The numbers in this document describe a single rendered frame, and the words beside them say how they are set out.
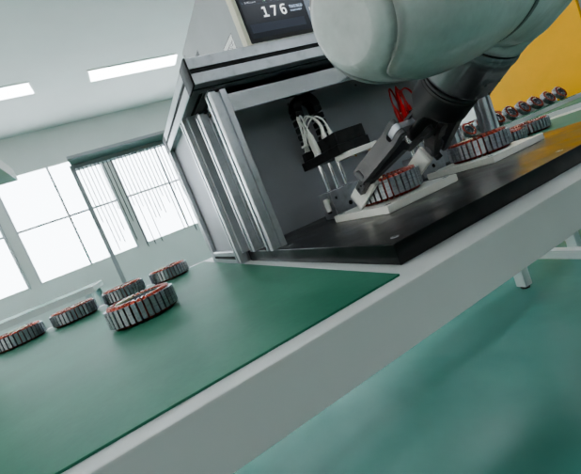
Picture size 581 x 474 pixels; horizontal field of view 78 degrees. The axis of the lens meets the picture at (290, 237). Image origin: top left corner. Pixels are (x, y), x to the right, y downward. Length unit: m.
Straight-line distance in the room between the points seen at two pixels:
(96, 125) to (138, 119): 0.69
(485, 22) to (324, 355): 0.25
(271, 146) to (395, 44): 0.59
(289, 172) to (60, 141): 6.55
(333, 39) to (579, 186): 0.33
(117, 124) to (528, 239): 7.07
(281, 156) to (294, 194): 0.09
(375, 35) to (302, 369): 0.22
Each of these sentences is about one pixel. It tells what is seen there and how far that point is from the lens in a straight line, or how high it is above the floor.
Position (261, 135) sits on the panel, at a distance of 0.83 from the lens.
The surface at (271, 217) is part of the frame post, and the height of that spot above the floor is 0.82.
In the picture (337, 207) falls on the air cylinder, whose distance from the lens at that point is 0.72.
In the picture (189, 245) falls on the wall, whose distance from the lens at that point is 6.96.
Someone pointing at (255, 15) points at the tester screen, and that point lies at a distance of 0.79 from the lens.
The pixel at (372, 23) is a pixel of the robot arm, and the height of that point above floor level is 0.92.
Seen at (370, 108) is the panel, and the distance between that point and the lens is 0.99.
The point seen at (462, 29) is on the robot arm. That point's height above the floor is 0.90.
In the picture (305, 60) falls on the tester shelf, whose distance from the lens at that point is 0.76.
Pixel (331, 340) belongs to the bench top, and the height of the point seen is 0.74.
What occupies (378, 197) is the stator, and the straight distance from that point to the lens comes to 0.59.
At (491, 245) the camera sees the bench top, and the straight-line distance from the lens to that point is 0.38.
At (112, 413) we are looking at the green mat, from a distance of 0.32.
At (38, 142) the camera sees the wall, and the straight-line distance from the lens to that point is 7.28.
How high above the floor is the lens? 0.85
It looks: 6 degrees down
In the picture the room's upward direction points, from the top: 22 degrees counter-clockwise
